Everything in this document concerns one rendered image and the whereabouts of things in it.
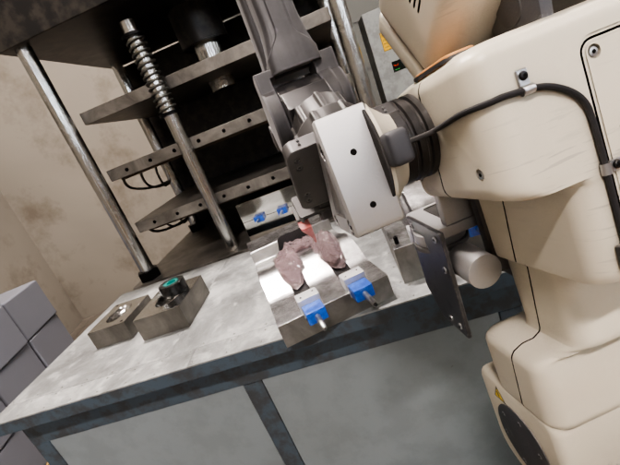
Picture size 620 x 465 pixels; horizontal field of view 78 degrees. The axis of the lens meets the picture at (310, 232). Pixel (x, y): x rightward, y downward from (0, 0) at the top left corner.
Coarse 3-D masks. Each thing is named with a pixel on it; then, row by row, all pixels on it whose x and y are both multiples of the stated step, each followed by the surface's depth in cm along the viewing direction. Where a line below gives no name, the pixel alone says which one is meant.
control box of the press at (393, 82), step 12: (372, 12) 146; (360, 24) 156; (372, 24) 147; (372, 36) 148; (372, 48) 150; (384, 48) 150; (372, 60) 157; (384, 60) 151; (396, 60) 151; (384, 72) 152; (396, 72) 152; (408, 72) 152; (384, 84) 154; (396, 84) 154; (408, 84) 154; (384, 96) 158; (396, 96) 155
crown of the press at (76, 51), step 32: (0, 0) 135; (32, 0) 134; (64, 0) 134; (96, 0) 134; (128, 0) 139; (160, 0) 150; (192, 0) 160; (224, 0) 179; (0, 32) 138; (32, 32) 138; (64, 32) 145; (96, 32) 157; (160, 32) 188; (192, 32) 164; (224, 32) 170; (96, 64) 197
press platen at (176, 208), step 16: (272, 160) 205; (224, 176) 218; (240, 176) 189; (256, 176) 165; (272, 176) 165; (288, 176) 162; (192, 192) 204; (224, 192) 165; (240, 192) 165; (160, 208) 191; (176, 208) 168; (192, 208) 168; (144, 224) 172; (160, 224) 171
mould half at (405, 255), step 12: (420, 180) 110; (408, 192) 109; (420, 192) 107; (420, 204) 104; (384, 228) 100; (396, 228) 96; (408, 240) 86; (468, 240) 83; (480, 240) 83; (396, 252) 85; (408, 252) 85; (408, 264) 86; (420, 264) 86; (408, 276) 87; (420, 276) 86
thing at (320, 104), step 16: (320, 96) 40; (336, 96) 41; (304, 112) 40; (320, 112) 38; (336, 112) 37; (384, 112) 36; (304, 128) 39; (288, 144) 36; (304, 144) 35; (288, 160) 36; (304, 160) 36; (304, 176) 38; (320, 176) 39; (304, 192) 40; (320, 192) 41; (304, 208) 42
